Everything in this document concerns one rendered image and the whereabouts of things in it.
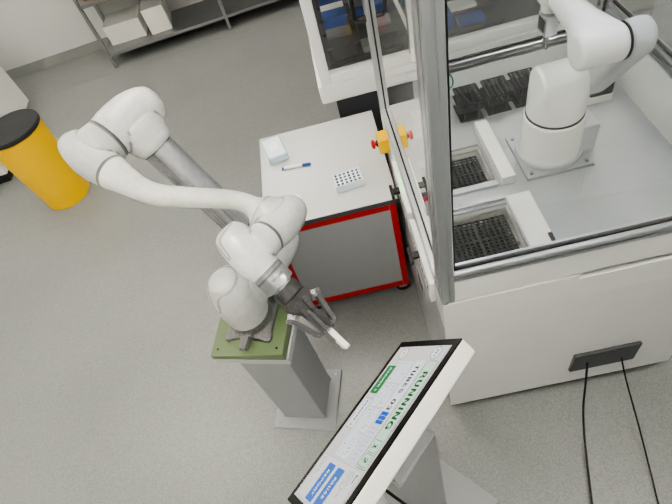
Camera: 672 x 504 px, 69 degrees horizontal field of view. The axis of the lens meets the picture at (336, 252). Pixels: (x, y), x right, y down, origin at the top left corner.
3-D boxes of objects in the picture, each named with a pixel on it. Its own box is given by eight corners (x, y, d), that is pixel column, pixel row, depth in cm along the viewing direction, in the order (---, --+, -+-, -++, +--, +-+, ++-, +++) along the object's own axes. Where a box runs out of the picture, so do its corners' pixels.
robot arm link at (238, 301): (218, 321, 175) (186, 290, 158) (248, 280, 182) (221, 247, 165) (251, 339, 167) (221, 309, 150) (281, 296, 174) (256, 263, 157)
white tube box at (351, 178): (337, 193, 214) (335, 187, 211) (333, 181, 219) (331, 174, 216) (364, 184, 214) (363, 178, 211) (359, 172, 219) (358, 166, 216)
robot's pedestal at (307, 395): (274, 428, 236) (210, 361, 177) (285, 369, 253) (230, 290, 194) (335, 431, 229) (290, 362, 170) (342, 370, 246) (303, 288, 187)
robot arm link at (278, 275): (281, 256, 126) (298, 272, 126) (275, 261, 134) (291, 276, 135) (257, 281, 123) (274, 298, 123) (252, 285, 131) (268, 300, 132)
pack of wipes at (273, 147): (289, 158, 234) (287, 151, 231) (271, 166, 234) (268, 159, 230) (281, 141, 244) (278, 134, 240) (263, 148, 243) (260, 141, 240)
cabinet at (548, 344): (449, 413, 223) (443, 330, 161) (401, 241, 287) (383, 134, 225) (665, 369, 215) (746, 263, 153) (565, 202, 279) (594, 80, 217)
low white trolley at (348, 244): (308, 317, 269) (264, 230, 210) (299, 232, 308) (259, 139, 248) (413, 294, 264) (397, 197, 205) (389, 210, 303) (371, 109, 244)
